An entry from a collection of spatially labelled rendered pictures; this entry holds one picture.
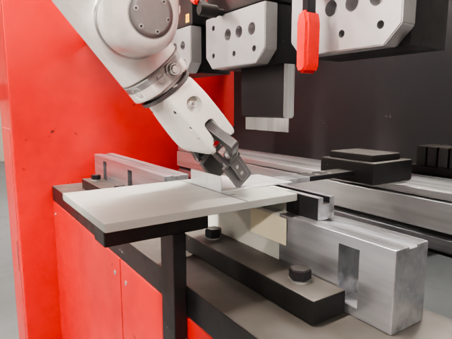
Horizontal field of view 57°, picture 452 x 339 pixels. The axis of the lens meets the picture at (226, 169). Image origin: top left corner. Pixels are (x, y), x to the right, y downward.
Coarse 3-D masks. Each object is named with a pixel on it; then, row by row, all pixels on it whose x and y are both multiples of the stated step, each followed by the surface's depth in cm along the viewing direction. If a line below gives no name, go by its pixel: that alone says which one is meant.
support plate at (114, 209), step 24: (72, 192) 56; (96, 192) 56; (120, 192) 56; (144, 192) 56; (168, 192) 56; (192, 192) 56; (216, 192) 56; (240, 192) 56; (264, 192) 56; (288, 192) 56; (96, 216) 44; (120, 216) 44; (144, 216) 44; (168, 216) 45; (192, 216) 47
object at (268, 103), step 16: (288, 64) 57; (256, 80) 62; (272, 80) 59; (288, 80) 58; (256, 96) 62; (272, 96) 59; (288, 96) 58; (256, 112) 63; (272, 112) 60; (288, 112) 58; (256, 128) 65; (272, 128) 61; (288, 128) 59
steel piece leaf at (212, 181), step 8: (192, 176) 63; (200, 176) 61; (208, 176) 59; (216, 176) 57; (200, 184) 61; (208, 184) 59; (216, 184) 57; (224, 184) 61; (232, 184) 61; (248, 184) 61; (256, 184) 61; (264, 184) 61; (272, 184) 61
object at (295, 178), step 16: (336, 160) 75; (352, 160) 72; (368, 160) 71; (384, 160) 72; (400, 160) 73; (288, 176) 66; (304, 176) 66; (320, 176) 68; (336, 176) 70; (352, 176) 72; (368, 176) 70; (384, 176) 70; (400, 176) 73
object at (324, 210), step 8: (280, 184) 62; (296, 192) 56; (304, 192) 58; (312, 192) 57; (320, 192) 56; (296, 200) 56; (304, 200) 55; (312, 200) 54; (320, 200) 53; (328, 200) 54; (288, 208) 58; (296, 208) 56; (304, 208) 55; (312, 208) 54; (320, 208) 53; (328, 208) 54; (304, 216) 55; (312, 216) 54; (320, 216) 54; (328, 216) 54
